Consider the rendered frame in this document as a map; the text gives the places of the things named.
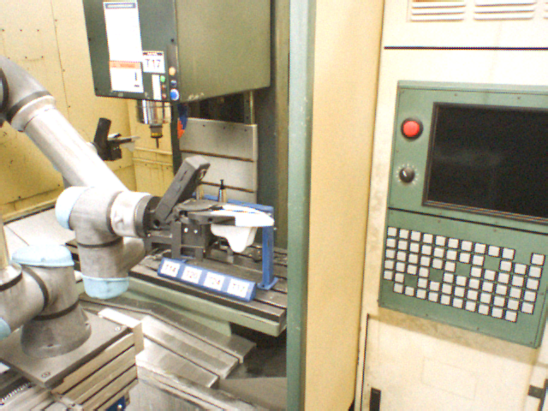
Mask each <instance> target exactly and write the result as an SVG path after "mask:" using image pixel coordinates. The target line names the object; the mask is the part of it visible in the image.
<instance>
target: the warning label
mask: <svg viewBox="0 0 548 411"><path fill-rule="evenodd" d="M110 76H111V84H112V90H117V91H128V92H143V91H142V82H141V72H140V63H122V62H110Z"/></svg>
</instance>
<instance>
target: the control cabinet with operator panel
mask: <svg viewBox="0 0 548 411"><path fill-rule="evenodd" d="M354 407H355V409H354V411H548V0H385V3H384V26H383V33H382V38H381V51H380V62H379V74H378V96H377V108H376V120H375V132H374V143H373V155H372V177H371V188H370V200H369V212H368V224H367V236H366V258H365V269H364V281H363V293H362V304H361V316H360V339H359V350H358V362H357V374H356V386H355V398H354Z"/></svg>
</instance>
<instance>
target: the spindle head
mask: <svg viewBox="0 0 548 411"><path fill-rule="evenodd" d="M121 1H137V7H138V17H139V27H140V45H141V55H142V51H159V52H163V54H164V73H159V72H144V69H143V60H142V62H133V61H111V60H110V49H109V42H108V33H107V26H106V18H105V11H104V2H121ZM82 2H83V9H84V15H85V22H86V35H87V41H88V48H89V55H90V62H91V70H92V82H93V89H94V95H95V97H101V98H121V99H131V100H141V101H152V102H161V103H170V90H169V78H168V67H167V56H166V45H176V53H177V66H178V80H179V93H180V104H186V103H191V102H196V101H200V100H205V99H210V98H218V97H223V96H228V95H232V94H237V93H242V92H250V91H255V90H259V89H264V88H268V87H270V85H271V0H82ZM110 62H122V63H140V72H141V82H142V91H143V92H128V91H117V90H112V84H111V76H110ZM153 75H158V78H160V76H161V75H164V76H165V78H166V81H165V83H162V82H161V81H160V79H159V89H160V87H161V85H163V84H164V85H166V88H167V89H166V92H162V91H161V89H160V99H161V95H162V94H163V93H165V94H166V95H167V100H166V101H163V100H162V99H161V100H158V99H154V95H153V84H152V76H153Z"/></svg>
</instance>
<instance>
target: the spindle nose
mask: <svg viewBox="0 0 548 411"><path fill-rule="evenodd" d="M134 112H135V117H136V118H137V122H138V123H139V124H145V125H158V124H166V123H170V122H173V121H174V119H173V117H174V113H173V104H171V103H161V102H152V101H141V100H134Z"/></svg>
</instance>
